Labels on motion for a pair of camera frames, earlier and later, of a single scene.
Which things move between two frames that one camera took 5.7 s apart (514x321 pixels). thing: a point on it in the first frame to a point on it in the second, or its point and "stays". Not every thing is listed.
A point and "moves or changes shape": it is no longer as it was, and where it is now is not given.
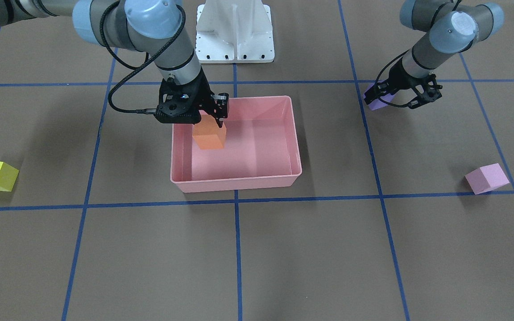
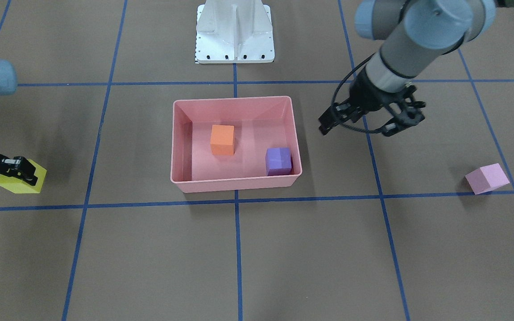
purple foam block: x=378 y=104 moves or changes shape
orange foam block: x=207 y=133 to x=222 y=140
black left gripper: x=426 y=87 to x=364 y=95
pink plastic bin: x=260 y=150 stays
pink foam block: x=487 y=178 stays
